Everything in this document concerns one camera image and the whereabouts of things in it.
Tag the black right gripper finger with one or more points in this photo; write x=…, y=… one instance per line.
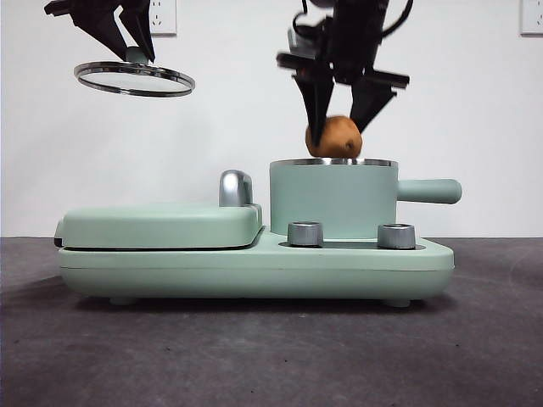
x=369, y=104
x=318, y=102

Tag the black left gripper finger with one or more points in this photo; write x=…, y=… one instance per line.
x=102, y=25
x=140, y=25

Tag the brown potato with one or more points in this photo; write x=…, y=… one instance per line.
x=339, y=137

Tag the glass lid with green knob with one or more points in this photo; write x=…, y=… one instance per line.
x=136, y=80

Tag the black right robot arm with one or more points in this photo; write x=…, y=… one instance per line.
x=356, y=38

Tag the silver control knob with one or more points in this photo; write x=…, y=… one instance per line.
x=395, y=236
x=303, y=234

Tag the green breakfast machine base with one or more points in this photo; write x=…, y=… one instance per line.
x=297, y=267

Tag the white wall socket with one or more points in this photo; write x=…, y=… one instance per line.
x=532, y=17
x=163, y=17

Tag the pale grey camera box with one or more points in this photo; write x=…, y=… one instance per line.
x=293, y=40

